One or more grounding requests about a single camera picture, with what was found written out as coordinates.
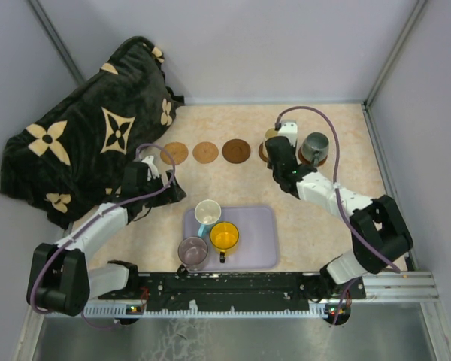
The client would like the light woven rattan coaster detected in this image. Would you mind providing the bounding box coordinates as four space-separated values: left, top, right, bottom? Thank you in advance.
192 141 219 164

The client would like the grey ceramic mug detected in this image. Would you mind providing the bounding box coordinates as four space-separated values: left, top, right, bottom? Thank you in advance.
300 132 329 159

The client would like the purple glass mug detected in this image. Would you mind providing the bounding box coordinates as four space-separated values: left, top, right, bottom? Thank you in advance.
177 236 209 272

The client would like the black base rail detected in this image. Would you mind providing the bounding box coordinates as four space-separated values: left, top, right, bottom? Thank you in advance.
99 272 345 311

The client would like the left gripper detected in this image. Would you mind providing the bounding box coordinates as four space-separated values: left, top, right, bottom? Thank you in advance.
139 169 186 208

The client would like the black floral blanket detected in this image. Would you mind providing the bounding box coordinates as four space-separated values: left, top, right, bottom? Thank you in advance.
0 36 184 228

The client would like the lavender plastic tray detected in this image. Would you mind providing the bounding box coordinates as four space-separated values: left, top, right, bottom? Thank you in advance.
183 205 279 272

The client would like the dark woven rattan coaster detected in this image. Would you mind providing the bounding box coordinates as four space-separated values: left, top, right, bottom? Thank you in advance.
160 142 189 165

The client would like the brown wooden coaster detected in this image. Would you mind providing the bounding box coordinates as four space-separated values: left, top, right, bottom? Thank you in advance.
258 143 268 162

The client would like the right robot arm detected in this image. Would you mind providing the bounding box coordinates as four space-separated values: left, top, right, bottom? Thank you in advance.
265 136 413 298

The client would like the white mug blue handle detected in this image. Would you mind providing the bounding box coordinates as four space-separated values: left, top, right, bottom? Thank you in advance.
194 199 222 238

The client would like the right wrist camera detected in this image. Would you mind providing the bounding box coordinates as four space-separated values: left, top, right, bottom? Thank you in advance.
277 121 298 147

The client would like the yellow mug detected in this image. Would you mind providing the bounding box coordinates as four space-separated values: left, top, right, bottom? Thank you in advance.
210 221 240 264

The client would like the dark wooden coaster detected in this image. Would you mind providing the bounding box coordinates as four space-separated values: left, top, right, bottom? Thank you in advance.
222 138 251 164

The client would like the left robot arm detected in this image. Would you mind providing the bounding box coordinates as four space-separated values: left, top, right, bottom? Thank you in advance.
26 162 186 316

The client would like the cream mug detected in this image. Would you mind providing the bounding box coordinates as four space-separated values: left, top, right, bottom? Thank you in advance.
263 128 278 144

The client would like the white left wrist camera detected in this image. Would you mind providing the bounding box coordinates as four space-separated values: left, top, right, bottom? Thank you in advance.
141 155 161 181

